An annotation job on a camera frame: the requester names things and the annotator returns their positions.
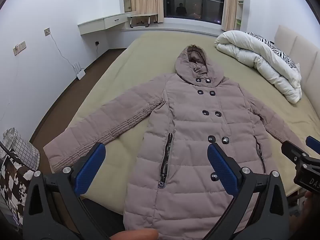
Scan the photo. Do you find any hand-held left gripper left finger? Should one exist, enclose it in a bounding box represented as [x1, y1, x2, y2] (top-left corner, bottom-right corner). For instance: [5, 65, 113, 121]
[22, 142, 125, 240]

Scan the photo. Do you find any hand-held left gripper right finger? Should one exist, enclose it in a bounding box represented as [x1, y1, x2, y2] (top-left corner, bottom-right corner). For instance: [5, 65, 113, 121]
[207, 143, 291, 240]

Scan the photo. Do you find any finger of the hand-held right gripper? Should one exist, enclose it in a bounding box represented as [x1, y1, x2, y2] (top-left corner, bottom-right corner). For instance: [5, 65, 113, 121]
[305, 135, 320, 154]
[281, 140, 312, 163]

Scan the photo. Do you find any mauve hooded down coat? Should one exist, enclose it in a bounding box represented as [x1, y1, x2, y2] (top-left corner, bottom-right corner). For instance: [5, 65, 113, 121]
[43, 44, 310, 240]

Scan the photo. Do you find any person's right hand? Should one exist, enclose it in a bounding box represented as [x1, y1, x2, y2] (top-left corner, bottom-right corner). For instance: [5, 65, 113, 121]
[301, 189, 320, 222]

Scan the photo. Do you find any person's left hand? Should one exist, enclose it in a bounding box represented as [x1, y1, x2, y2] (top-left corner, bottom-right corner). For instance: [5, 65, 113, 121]
[110, 228, 159, 240]

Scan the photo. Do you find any white grid pattern bag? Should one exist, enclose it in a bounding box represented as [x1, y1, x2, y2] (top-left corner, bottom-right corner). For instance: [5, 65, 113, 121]
[2, 128, 40, 172]

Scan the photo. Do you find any cow print bag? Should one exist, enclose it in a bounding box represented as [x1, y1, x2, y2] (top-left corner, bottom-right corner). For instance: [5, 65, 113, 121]
[0, 149, 34, 208]

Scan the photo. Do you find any white folded duvet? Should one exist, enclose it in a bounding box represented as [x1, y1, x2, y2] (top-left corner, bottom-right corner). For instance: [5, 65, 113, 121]
[214, 30, 303, 104]

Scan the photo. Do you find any white wifi router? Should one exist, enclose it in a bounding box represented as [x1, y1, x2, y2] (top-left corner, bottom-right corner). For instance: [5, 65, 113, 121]
[72, 61, 86, 80]

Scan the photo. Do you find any beige padded headboard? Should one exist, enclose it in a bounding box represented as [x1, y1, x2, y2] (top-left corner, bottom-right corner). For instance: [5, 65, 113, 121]
[274, 25, 320, 120]

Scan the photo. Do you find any zebra print pillow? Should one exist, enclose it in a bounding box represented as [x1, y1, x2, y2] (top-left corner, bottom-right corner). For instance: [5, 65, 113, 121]
[244, 32, 300, 68]

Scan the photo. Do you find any bed with olive sheet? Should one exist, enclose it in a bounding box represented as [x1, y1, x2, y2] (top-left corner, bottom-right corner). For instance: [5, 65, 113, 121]
[29, 30, 320, 215]

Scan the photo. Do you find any folding lap table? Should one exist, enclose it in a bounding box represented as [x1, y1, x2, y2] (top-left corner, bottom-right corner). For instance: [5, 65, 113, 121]
[127, 13, 158, 28]

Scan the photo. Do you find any thin power cable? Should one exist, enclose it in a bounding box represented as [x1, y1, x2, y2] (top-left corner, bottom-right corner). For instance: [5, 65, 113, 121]
[49, 32, 77, 68]

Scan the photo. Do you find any wall switch with charger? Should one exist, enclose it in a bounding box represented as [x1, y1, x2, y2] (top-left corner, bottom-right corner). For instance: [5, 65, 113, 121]
[13, 41, 27, 56]

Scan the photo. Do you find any white wall-mounted desk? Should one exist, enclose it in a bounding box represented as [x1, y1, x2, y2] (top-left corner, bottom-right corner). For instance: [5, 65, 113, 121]
[77, 11, 137, 35]

